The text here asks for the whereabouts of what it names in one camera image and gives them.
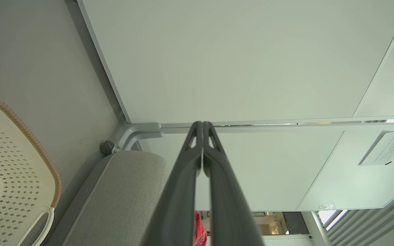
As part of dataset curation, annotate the grey slatted blind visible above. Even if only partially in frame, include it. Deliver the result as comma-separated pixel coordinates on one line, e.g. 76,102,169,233
320,184,394,246

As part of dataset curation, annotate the red garment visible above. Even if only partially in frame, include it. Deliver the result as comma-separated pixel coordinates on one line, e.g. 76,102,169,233
194,210,208,246

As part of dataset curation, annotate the small black caster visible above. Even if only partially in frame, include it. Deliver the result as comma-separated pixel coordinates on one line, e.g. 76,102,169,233
100,140,115,157

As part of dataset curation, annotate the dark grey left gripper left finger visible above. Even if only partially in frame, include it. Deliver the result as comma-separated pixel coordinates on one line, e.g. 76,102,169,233
142,121,203,246

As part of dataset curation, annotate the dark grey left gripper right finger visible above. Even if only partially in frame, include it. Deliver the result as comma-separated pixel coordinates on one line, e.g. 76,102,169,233
203,122,264,246

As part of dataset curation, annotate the grey fabric sofa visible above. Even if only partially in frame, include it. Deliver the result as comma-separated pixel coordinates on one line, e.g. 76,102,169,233
47,150,170,246

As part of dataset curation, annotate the grey partition post with feet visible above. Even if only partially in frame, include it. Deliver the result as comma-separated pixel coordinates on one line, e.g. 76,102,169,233
113,116,394,154

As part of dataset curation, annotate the white partition panel with notice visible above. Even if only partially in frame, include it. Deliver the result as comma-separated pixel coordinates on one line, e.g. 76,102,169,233
139,123,394,211

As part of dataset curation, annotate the white paper notice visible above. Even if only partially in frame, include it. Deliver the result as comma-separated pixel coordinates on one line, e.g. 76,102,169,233
358,130,394,167

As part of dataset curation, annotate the cream perforated laundry basket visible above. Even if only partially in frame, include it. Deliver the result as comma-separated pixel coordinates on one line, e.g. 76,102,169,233
0,93,62,246

